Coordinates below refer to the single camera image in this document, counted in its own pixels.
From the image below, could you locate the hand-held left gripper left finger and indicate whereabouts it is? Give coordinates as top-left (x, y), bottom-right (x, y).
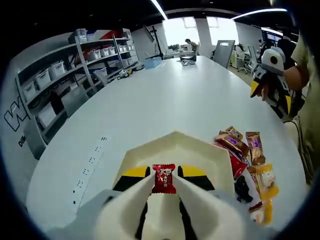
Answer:
top-left (47, 164), bottom-right (151, 240)

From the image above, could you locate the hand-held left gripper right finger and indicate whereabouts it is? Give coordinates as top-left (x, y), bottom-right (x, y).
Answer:
top-left (177, 164), bottom-right (276, 240)

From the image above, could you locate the cream hexagonal container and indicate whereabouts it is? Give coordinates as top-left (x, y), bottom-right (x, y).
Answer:
top-left (112, 129), bottom-right (235, 198)

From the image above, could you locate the small red food packet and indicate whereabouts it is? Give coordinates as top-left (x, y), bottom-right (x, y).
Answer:
top-left (151, 163), bottom-right (178, 195)

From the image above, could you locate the gold blue-label food packet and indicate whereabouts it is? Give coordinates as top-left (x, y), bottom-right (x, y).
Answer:
top-left (224, 126), bottom-right (244, 141)

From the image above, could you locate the black food packet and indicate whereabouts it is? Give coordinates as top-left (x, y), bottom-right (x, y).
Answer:
top-left (234, 175), bottom-right (254, 203)

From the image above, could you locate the small white gold food packet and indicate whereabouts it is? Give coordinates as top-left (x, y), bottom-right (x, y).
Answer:
top-left (247, 166), bottom-right (259, 193)

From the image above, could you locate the yellow food packet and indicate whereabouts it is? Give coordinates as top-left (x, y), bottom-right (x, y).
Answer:
top-left (254, 163), bottom-right (280, 200)
top-left (248, 198), bottom-right (273, 225)

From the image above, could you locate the person's right hand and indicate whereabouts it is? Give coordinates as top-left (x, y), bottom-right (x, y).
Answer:
top-left (259, 73), bottom-right (280, 102)

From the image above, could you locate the white office chair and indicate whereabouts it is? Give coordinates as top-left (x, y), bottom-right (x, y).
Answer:
top-left (236, 46), bottom-right (261, 74)

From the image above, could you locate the long ceiling light strip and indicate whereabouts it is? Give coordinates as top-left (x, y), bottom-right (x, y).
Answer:
top-left (231, 8), bottom-right (288, 21)
top-left (149, 0), bottom-right (169, 20)

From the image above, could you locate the white black headset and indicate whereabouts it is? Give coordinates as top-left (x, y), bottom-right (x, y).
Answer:
top-left (179, 56), bottom-right (198, 67)

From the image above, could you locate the white yellow device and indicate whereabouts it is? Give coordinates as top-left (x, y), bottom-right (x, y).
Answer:
top-left (116, 68), bottom-right (134, 80)

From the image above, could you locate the light blue box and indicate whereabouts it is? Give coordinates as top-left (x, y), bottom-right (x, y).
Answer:
top-left (144, 58), bottom-right (164, 70)

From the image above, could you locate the large white storage box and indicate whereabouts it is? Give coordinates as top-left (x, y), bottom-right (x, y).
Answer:
top-left (37, 102), bottom-right (60, 126)

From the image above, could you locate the black tripod stand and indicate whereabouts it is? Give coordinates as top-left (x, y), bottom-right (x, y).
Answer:
top-left (143, 24), bottom-right (166, 61)

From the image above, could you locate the grey metal shelving rack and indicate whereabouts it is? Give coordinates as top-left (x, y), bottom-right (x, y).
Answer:
top-left (14, 28), bottom-right (141, 153)

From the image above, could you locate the white storage bins group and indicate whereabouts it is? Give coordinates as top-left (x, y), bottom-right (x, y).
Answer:
top-left (23, 28), bottom-right (135, 101)

